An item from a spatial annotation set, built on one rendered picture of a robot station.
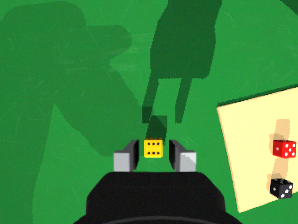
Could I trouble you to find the red die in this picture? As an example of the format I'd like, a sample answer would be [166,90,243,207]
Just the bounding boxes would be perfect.
[273,140,296,158]

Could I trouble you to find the cream square mat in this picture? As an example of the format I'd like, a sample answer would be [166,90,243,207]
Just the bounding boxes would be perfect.
[217,87,298,213]

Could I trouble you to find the yellow die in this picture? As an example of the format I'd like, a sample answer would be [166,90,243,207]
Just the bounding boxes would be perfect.
[144,138,163,157]

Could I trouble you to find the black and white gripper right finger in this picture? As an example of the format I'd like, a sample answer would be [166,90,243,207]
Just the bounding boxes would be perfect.
[169,140,196,172]

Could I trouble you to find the black die with white pips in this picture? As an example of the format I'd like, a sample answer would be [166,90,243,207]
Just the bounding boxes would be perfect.
[270,178,293,199]

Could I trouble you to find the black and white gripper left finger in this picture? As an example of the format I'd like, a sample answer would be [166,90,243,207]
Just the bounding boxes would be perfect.
[113,140,139,172]

